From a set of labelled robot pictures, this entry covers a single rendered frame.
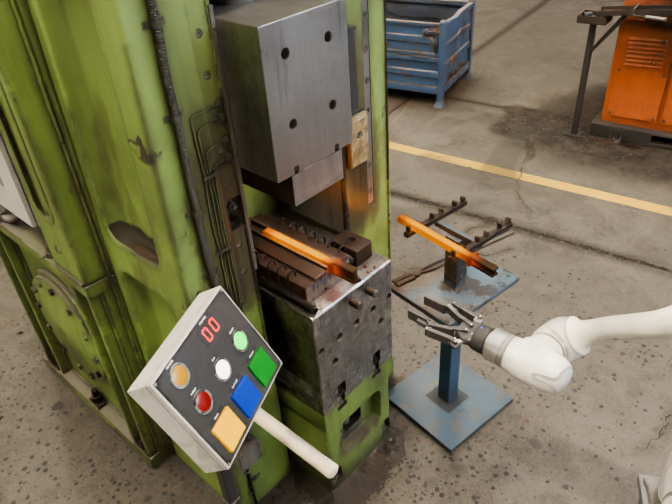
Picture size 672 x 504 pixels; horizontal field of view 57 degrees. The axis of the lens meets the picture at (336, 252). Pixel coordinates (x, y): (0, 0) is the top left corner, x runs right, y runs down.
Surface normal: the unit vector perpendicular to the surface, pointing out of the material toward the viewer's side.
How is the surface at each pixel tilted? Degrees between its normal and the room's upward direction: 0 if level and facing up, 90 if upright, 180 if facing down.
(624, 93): 90
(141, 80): 90
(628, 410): 0
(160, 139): 90
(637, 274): 0
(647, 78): 90
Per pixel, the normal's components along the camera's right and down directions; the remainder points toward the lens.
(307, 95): 0.74, 0.36
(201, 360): 0.79, -0.30
